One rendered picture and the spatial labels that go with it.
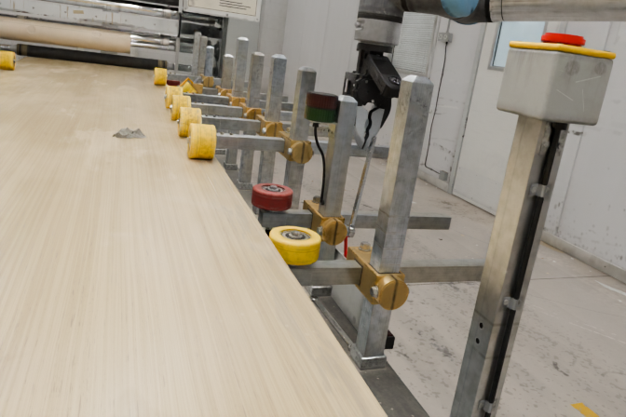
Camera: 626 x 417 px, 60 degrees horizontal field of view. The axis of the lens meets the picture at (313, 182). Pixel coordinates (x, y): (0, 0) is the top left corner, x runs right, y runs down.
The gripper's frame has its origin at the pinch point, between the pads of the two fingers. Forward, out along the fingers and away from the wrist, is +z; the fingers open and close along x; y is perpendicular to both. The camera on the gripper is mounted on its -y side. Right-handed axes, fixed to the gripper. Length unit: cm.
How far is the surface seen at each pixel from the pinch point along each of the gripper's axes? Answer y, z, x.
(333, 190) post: -7.3, 8.1, 8.5
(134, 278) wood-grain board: -40, 10, 45
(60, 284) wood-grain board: -41, 10, 53
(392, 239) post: -32.3, 8.3, 8.2
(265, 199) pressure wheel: -4.9, 11.2, 20.9
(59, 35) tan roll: 249, -3, 82
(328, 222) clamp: -9.5, 14.0, 9.3
